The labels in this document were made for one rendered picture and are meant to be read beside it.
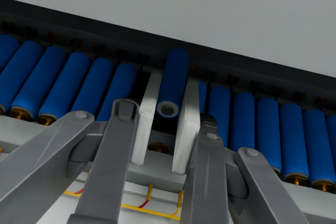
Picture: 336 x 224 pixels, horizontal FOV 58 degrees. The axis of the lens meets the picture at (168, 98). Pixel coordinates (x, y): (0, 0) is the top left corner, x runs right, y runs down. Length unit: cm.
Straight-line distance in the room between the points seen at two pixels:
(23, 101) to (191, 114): 13
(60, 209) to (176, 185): 8
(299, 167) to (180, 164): 11
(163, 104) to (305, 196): 11
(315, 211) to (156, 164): 11
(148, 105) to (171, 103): 6
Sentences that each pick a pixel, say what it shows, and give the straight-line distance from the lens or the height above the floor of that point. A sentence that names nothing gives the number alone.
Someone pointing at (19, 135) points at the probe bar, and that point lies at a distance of 22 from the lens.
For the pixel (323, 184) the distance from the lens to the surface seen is 25.
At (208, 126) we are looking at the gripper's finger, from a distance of 16.
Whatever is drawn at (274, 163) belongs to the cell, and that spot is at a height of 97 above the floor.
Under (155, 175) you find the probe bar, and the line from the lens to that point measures 20.
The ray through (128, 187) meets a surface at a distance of 21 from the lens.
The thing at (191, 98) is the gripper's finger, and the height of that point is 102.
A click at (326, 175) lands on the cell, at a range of 25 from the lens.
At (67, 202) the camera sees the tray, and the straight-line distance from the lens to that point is 22.
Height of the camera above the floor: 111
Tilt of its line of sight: 33 degrees down
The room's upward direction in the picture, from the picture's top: 14 degrees clockwise
